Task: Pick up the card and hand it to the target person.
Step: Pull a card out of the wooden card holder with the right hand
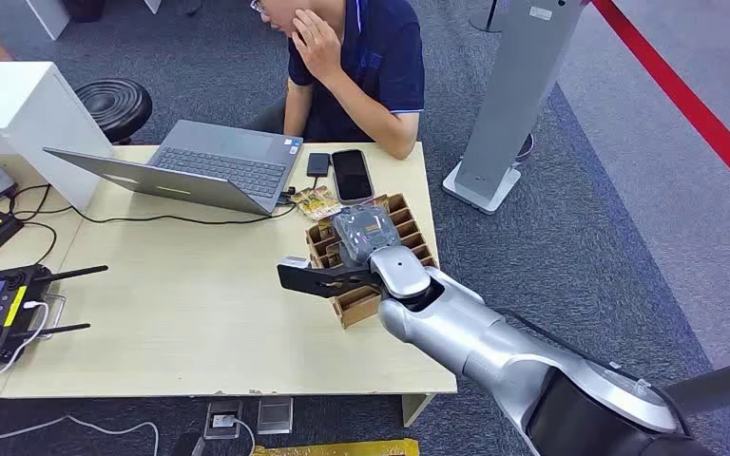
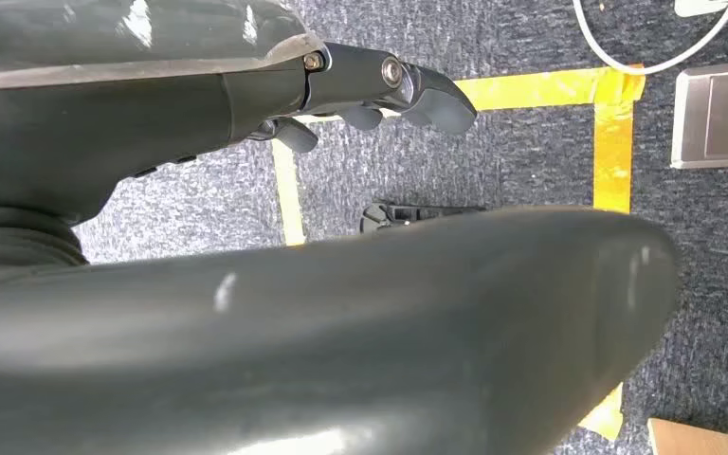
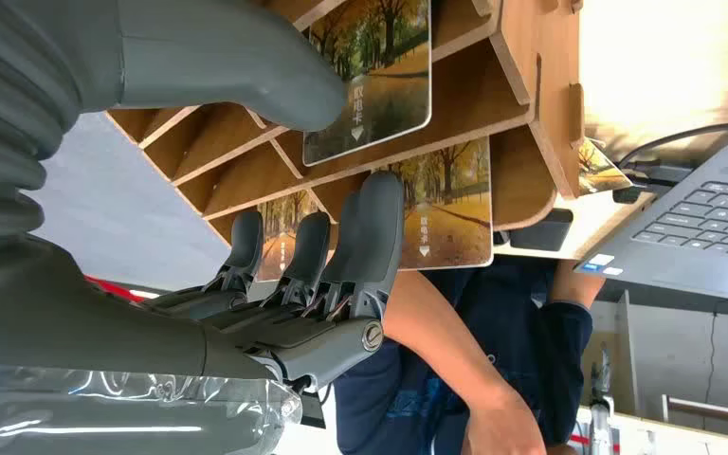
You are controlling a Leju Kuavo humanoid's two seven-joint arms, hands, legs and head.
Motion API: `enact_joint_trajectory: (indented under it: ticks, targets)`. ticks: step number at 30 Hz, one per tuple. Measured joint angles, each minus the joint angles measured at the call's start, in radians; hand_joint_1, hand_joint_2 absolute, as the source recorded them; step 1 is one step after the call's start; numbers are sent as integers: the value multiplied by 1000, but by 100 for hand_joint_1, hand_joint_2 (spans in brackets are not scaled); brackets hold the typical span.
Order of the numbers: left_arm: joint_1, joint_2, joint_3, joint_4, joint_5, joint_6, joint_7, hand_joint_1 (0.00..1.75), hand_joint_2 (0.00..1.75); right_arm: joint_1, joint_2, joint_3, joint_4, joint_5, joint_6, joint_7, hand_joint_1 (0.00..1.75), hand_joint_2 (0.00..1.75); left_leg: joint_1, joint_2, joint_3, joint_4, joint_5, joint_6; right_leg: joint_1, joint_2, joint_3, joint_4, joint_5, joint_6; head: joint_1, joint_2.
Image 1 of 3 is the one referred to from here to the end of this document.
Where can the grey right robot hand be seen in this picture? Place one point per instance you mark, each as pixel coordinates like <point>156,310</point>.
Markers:
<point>365,231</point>

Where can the person's left hand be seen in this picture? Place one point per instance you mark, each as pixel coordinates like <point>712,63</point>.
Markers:
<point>316,44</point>

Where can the person's right forearm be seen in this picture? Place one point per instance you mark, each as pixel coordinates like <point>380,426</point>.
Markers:
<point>297,113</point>

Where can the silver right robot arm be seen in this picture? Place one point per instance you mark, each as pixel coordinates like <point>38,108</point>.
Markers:
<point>466,333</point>

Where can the person's left forearm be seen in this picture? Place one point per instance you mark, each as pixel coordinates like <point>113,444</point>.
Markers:
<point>371,116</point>

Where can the wooden slotted card box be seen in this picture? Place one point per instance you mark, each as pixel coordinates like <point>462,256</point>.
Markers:
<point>409,229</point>

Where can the person at desk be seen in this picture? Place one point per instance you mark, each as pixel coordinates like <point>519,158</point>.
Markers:
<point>371,69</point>

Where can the yellow snack packet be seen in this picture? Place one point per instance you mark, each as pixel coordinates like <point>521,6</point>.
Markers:
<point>316,203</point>

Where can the black smartphone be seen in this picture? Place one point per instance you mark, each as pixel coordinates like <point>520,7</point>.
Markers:
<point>352,175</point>

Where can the small black power bank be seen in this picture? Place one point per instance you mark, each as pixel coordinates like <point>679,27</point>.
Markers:
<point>318,164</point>

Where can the grey open laptop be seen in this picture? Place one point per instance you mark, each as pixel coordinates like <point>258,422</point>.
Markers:
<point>214,167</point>

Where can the light wooden desk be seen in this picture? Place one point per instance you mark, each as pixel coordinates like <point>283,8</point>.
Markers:
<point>201,315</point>

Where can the grey kiosk stand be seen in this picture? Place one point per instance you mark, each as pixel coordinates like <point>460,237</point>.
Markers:
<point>516,88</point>

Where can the black round stool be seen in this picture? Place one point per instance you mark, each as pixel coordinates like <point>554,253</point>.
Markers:
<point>114,107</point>

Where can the yellow packaging strip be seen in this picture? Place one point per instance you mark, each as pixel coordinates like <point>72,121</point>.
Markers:
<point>340,449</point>

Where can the floor socket box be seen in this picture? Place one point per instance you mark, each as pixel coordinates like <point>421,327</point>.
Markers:
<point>223,419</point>

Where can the white furniture leg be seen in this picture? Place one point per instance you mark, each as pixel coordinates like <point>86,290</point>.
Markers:
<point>49,16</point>

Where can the white cabinet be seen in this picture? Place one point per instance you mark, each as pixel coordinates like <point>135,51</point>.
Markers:
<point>19,113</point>

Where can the red barrier belt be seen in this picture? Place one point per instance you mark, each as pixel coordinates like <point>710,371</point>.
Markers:
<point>686,100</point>

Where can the dark grey pole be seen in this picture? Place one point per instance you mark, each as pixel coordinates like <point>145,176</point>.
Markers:
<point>717,384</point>

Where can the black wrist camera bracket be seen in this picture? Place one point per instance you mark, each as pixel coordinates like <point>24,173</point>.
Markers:
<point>314,282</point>

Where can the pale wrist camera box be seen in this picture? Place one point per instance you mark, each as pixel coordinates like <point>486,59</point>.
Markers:
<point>294,261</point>

